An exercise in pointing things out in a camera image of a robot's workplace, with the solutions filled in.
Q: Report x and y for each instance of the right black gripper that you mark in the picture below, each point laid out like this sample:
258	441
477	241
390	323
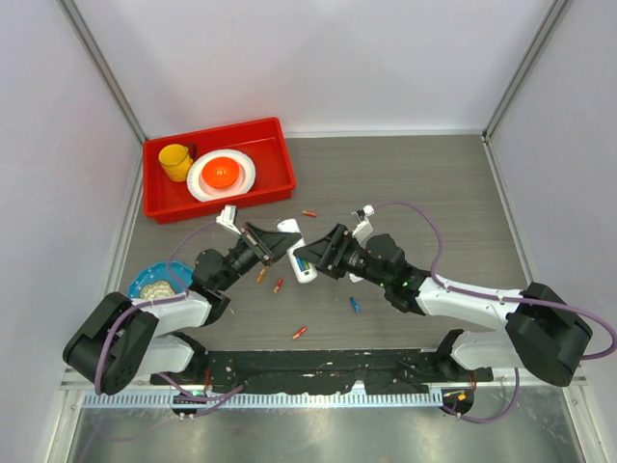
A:
321	252

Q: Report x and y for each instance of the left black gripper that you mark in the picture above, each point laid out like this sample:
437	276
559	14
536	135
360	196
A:
269	245

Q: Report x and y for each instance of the white remote control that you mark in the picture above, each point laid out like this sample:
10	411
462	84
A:
304	272

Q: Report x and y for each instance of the white battery cover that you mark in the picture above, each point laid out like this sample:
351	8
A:
356	278

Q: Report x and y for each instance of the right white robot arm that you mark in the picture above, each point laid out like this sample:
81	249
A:
527	328

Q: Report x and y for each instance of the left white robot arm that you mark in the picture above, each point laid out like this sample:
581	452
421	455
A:
125	338

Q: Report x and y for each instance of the red orange battery middle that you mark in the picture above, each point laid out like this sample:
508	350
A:
278	285

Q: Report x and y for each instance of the red orange battery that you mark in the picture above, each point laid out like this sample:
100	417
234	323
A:
299	333
278	285

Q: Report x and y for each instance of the red orange battery lower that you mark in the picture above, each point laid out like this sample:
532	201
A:
299	333

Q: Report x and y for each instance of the white paper plate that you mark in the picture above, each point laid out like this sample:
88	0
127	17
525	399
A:
243	185

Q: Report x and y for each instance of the orange bowl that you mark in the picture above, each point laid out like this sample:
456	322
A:
220	172

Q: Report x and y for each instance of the red plastic bin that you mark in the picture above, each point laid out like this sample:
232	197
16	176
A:
165	201

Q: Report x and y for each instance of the blue patterned plate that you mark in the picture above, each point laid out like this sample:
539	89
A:
161	280

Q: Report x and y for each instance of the yellow mug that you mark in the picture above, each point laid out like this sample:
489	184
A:
176	160

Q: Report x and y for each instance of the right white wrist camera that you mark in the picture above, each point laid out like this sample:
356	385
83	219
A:
364	228

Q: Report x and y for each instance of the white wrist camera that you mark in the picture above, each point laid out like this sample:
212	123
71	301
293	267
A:
364	228
227	218

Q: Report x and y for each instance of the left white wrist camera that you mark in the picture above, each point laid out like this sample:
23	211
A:
227	218

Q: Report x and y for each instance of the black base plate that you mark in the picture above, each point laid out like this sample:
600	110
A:
328	372

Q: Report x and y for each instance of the white slotted cable duct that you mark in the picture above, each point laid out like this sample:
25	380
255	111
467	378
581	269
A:
161	398

